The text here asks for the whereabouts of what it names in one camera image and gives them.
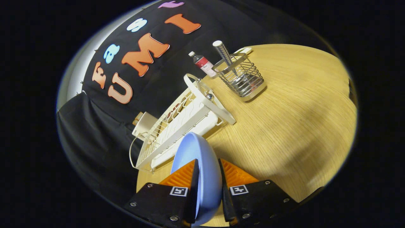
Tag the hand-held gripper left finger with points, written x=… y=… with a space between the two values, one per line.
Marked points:
x=193 y=196

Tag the blue plate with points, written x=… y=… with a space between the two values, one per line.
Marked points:
x=196 y=152

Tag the white divided snack tray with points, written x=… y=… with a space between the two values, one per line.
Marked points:
x=245 y=50

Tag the clear bottle with red label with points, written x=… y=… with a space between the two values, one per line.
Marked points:
x=205 y=65

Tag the white toaster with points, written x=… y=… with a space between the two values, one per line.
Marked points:
x=145 y=125

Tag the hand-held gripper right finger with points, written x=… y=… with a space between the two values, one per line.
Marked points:
x=226 y=196

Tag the toast slice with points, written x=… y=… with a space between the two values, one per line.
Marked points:
x=137 y=121

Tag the white drip tray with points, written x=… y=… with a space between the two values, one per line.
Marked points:
x=207 y=126

